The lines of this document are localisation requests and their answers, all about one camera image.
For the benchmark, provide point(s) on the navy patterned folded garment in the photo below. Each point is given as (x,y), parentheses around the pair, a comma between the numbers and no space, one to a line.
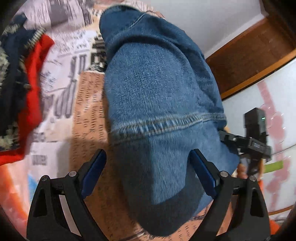
(16,44)

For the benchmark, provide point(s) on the person's right hand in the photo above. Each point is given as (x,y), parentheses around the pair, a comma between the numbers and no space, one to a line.
(242,171)

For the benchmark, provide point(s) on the printed newspaper pattern bedspread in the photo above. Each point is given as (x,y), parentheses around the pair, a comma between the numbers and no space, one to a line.
(73,123)

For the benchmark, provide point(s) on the blue denim jacket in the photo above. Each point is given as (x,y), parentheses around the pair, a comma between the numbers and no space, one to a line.
(163,102)

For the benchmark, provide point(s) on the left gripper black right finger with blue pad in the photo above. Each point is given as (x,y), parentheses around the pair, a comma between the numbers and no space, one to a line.
(238,211)

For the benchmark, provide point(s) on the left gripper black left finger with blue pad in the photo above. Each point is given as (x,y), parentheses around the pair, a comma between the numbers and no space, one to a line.
(58,210)

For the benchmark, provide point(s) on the white sliding door with hearts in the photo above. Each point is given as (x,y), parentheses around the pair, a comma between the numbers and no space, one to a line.
(275,94)

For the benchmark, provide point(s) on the wooden wardrobe frame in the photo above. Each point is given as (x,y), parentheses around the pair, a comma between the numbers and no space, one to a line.
(252,55)

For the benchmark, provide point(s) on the red folded garment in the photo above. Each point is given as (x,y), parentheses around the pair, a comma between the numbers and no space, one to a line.
(31,115)

